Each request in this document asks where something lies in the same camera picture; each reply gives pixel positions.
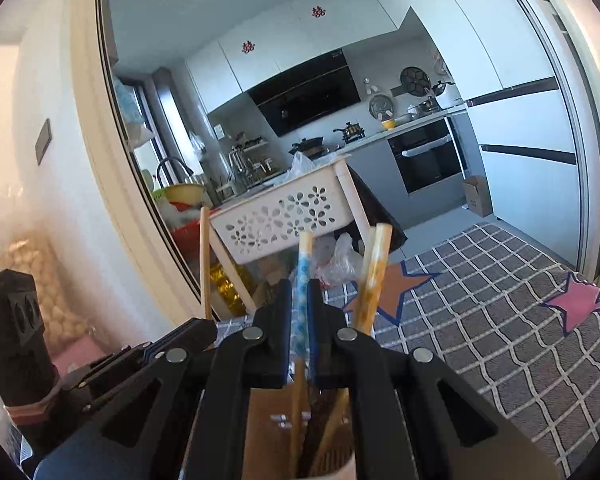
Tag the black range hood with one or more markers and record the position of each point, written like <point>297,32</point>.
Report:
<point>310,92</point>

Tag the cardboard box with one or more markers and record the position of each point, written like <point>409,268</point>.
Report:
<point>477,196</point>

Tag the clear plastic bag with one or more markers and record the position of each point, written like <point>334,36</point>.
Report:
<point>337,260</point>

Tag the white plastic utensil holder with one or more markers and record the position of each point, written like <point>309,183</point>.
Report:
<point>265,435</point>

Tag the black cooking pot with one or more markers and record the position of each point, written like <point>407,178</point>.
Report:
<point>351,132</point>

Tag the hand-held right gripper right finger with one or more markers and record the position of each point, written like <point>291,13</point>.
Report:
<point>317,357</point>

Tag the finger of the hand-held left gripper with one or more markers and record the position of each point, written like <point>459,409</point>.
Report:
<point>180,335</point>

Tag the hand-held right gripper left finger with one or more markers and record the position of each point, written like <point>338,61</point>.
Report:
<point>275,340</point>

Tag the grey wall switch panel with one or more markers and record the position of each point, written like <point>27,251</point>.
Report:
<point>42,142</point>

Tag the white rice cooker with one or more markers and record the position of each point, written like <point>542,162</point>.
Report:
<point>442,91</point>

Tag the white upper kitchen cabinets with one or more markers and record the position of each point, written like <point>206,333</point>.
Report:
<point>280,35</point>

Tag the white refrigerator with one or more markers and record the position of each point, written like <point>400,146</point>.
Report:
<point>510,110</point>

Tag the black built-in oven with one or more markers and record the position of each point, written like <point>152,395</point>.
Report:
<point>425,155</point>

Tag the white flower-cut basket rack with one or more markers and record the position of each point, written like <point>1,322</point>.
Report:
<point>280,210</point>

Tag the grey checked star tablecloth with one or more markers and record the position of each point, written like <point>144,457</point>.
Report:
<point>480,320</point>

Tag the hanging round pan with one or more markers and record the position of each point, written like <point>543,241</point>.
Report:
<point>381,106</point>

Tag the red plastic basket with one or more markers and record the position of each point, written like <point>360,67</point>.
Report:
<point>187,237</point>

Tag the blue patterned wooden chopstick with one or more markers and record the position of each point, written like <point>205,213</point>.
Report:
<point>301,300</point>

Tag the yellow basin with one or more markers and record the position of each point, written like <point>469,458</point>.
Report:
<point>180,194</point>

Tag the hanging multi-cup frying pan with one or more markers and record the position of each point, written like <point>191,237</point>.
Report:
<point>415,81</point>

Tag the bag of white balls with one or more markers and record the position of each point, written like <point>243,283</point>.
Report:
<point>55,300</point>

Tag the black wok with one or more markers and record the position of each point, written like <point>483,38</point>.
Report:
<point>307,147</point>

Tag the stack of pink stools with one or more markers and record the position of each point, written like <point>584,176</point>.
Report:
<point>87,355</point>

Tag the kitchen faucet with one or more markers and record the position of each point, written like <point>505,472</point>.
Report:
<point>172,170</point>

